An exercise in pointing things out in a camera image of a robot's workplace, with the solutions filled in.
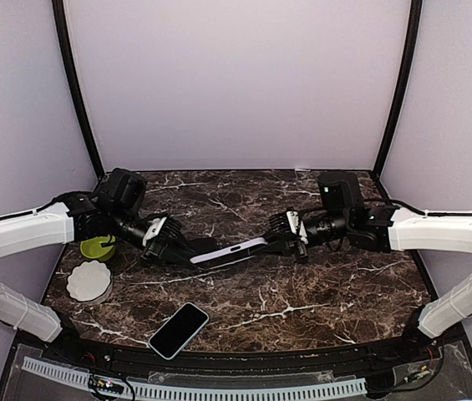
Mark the white silicone phone case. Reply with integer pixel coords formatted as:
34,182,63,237
190,237,268,269

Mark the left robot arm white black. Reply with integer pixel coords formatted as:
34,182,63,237
0,168,216,364

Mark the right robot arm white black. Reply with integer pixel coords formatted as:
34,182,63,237
258,171,472,363

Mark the smartphone in light blue case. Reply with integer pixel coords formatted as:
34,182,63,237
148,302,210,361

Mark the green bowl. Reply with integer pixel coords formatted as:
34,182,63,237
80,236,116,261

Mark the white fluted bowl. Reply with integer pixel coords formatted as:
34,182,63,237
66,261,113,306

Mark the small circuit board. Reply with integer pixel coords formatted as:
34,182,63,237
88,374,124,396

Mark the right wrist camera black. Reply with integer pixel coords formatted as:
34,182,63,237
268,210,308,245

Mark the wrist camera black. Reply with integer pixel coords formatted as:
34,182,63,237
268,210,308,245
142,216,182,249

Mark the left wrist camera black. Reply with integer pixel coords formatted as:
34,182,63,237
142,216,182,249

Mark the white slotted cable duct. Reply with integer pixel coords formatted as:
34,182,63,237
22,357,367,400

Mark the black table edge rail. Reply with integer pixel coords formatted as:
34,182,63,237
9,321,470,381

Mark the black left frame post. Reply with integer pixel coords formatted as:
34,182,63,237
51,0,104,179

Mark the black frame post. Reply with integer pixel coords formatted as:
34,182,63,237
373,0,424,178
51,0,104,179

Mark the black right frame post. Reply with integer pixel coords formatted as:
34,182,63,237
373,0,424,178

